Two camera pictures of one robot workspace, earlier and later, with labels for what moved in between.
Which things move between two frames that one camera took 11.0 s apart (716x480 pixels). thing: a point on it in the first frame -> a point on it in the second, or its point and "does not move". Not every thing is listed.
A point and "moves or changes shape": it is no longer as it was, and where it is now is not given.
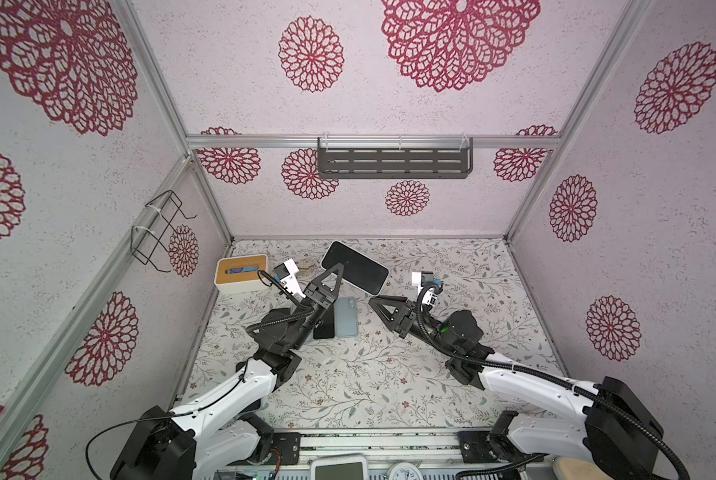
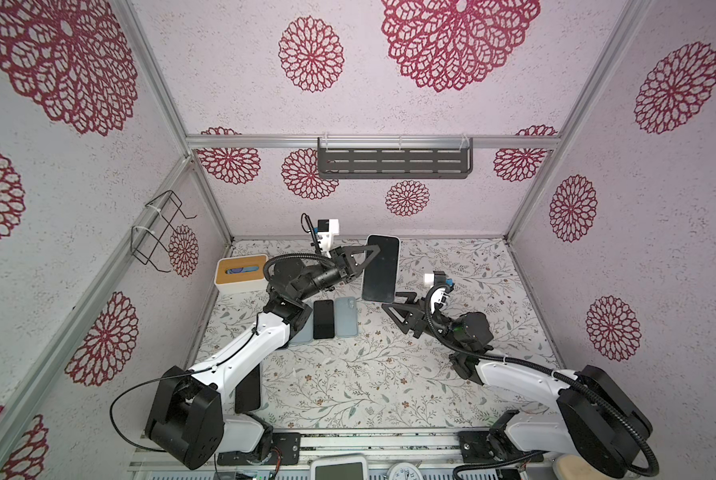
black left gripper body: (309, 294) -> (338, 258)
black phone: (358, 269) moves or changes shape
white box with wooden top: (239, 274) does not move
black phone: (325, 328) does not move
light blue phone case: (345, 317) does not move
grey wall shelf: (395, 157) does not move
